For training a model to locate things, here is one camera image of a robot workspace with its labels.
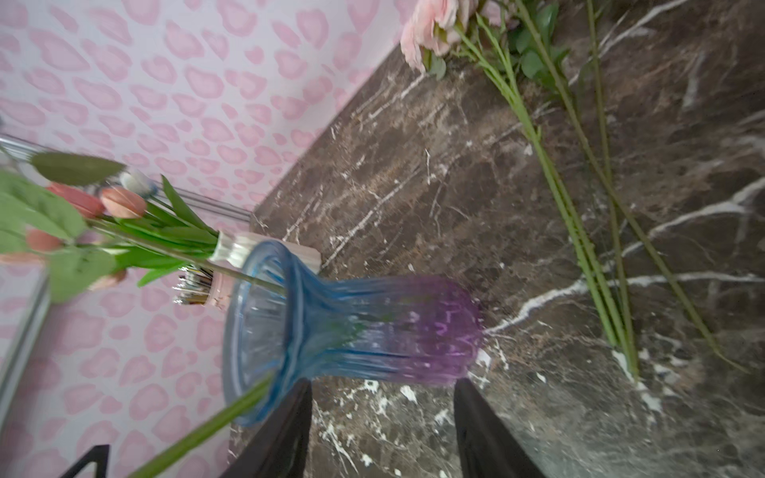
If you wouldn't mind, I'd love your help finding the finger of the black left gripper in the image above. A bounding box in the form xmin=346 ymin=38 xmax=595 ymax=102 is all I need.
xmin=61 ymin=444 xmax=111 ymax=478

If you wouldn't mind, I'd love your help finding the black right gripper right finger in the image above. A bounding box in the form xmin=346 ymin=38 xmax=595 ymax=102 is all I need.
xmin=453 ymin=378 xmax=545 ymax=478

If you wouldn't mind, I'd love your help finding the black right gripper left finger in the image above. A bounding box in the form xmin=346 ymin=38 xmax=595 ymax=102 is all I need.
xmin=222 ymin=378 xmax=313 ymax=478

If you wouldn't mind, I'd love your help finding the purple glass vase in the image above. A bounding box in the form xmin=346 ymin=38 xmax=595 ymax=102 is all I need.
xmin=221 ymin=241 xmax=483 ymax=426

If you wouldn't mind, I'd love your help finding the small pink twin rose stem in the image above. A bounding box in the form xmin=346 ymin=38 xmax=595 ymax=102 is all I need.
xmin=477 ymin=0 xmax=751 ymax=374

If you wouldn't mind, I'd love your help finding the light pink double peony stem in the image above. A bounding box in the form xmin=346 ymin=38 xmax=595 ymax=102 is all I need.
xmin=400 ymin=1 xmax=639 ymax=380

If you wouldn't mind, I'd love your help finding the white ribbed vase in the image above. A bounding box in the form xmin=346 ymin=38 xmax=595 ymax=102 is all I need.
xmin=208 ymin=231 xmax=323 ymax=276

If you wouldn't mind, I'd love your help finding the white rose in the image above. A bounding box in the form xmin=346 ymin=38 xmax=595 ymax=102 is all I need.
xmin=129 ymin=372 xmax=274 ymax=478

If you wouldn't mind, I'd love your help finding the pink pen cup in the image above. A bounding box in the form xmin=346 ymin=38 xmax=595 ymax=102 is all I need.
xmin=205 ymin=272 xmax=237 ymax=312

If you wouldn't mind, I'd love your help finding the tulip bunch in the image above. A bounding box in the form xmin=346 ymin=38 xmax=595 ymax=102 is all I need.
xmin=1 ymin=171 xmax=219 ymax=303

